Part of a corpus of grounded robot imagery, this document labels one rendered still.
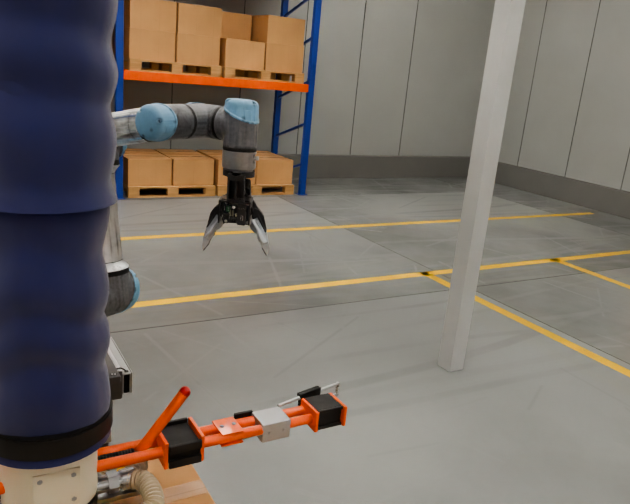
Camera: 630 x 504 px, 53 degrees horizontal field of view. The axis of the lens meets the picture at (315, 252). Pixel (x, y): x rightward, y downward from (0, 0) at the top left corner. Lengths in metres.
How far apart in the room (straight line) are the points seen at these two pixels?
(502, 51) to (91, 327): 3.18
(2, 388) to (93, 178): 0.38
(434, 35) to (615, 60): 3.11
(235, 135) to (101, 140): 0.41
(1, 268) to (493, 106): 3.23
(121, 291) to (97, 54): 0.87
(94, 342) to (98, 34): 0.50
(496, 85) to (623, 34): 7.81
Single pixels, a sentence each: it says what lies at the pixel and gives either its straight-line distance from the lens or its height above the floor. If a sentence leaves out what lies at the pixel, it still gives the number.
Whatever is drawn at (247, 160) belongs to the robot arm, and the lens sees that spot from 1.40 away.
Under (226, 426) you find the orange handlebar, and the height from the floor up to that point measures 1.09.
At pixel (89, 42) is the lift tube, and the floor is 1.85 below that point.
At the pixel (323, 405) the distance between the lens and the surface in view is 1.51.
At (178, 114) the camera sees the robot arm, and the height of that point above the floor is 1.73.
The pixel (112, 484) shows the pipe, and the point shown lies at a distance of 1.39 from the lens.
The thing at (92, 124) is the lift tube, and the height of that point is 1.73.
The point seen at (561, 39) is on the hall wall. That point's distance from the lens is 12.36.
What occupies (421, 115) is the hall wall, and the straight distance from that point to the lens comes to 12.35.
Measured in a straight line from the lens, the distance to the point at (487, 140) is 3.94.
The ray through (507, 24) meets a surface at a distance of 3.94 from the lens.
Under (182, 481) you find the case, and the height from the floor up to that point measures 0.94.
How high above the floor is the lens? 1.85
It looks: 16 degrees down
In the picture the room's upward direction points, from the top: 5 degrees clockwise
